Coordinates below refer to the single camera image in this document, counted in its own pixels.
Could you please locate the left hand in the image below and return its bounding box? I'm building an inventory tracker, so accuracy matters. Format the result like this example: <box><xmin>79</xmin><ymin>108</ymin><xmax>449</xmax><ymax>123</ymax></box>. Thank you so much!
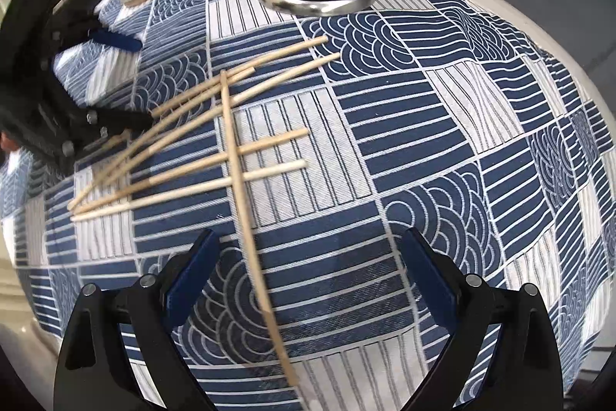
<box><xmin>0</xmin><ymin>133</ymin><xmax>20</xmax><ymax>153</ymax></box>

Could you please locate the blue white patterned tablecloth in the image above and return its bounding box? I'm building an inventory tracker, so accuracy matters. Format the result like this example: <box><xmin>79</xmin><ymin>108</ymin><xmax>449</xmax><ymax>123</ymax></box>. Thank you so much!
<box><xmin>1</xmin><ymin>0</ymin><xmax>615</xmax><ymax>410</ymax></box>

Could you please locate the wooden chopstick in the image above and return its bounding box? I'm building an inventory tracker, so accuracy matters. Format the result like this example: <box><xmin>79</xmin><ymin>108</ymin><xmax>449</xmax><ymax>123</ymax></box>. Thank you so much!
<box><xmin>89</xmin><ymin>52</ymin><xmax>340</xmax><ymax>189</ymax></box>
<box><xmin>70</xmin><ymin>159</ymin><xmax>308</xmax><ymax>222</ymax></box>
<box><xmin>67</xmin><ymin>65</ymin><xmax>256</xmax><ymax>212</ymax></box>
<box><xmin>151</xmin><ymin>35</ymin><xmax>328</xmax><ymax>118</ymax></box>
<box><xmin>220</xmin><ymin>71</ymin><xmax>299</xmax><ymax>387</ymax></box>
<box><xmin>72</xmin><ymin>127</ymin><xmax>310</xmax><ymax>215</ymax></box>

